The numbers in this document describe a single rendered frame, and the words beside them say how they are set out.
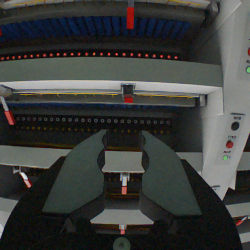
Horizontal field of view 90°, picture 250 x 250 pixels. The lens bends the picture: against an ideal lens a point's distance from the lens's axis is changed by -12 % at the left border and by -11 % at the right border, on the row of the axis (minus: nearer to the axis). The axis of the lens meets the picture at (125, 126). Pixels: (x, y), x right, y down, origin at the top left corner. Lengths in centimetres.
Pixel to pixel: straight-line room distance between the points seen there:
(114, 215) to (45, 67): 40
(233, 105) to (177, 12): 22
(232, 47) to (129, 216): 46
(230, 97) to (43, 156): 42
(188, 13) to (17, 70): 36
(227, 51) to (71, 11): 31
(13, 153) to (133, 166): 29
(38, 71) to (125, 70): 16
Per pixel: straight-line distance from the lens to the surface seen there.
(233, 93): 33
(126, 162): 32
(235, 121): 35
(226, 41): 33
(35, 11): 39
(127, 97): 20
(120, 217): 46
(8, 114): 39
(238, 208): 59
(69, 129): 46
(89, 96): 33
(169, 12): 35
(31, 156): 38
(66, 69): 28
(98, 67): 27
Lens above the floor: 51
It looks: 20 degrees up
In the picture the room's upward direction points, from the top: 178 degrees counter-clockwise
